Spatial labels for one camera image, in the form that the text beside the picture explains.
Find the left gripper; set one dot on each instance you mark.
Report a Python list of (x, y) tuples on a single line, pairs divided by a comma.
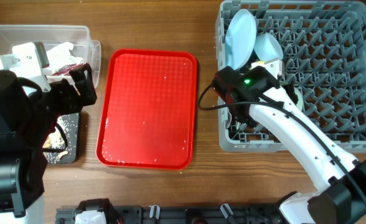
[(63, 89)]

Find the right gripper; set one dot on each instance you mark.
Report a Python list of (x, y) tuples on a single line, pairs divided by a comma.
[(289, 90)]

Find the green bowl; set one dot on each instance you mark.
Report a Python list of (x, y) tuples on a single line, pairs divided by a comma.
[(298, 96)]

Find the red foil wrapper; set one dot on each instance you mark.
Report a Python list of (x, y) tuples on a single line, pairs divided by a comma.
[(65, 69)]

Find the white napkin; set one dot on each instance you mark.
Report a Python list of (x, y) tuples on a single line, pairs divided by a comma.
[(60, 57)]

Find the yellow plastic cup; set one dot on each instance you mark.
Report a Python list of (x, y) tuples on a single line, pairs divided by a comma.
[(257, 64)]

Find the light blue bowl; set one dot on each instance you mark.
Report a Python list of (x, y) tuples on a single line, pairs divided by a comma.
[(267, 47)]

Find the rice and food scraps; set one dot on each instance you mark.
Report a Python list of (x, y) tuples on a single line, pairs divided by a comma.
[(57, 140)]

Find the light blue plate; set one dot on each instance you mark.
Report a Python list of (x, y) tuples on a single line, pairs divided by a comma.
[(240, 39)]

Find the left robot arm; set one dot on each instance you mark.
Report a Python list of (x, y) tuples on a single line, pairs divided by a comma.
[(27, 116)]

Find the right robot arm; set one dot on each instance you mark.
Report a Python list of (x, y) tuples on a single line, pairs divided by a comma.
[(257, 96)]

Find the grey dishwasher rack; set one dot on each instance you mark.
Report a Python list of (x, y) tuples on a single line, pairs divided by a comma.
[(324, 52)]

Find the black waste tray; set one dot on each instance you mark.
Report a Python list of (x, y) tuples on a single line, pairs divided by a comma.
[(68, 137)]

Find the red plastic tray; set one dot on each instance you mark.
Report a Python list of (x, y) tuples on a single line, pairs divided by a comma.
[(148, 114)]

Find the clear plastic bin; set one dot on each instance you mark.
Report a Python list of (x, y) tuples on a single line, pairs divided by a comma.
[(52, 35)]

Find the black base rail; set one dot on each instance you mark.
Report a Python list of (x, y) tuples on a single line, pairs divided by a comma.
[(101, 210)]

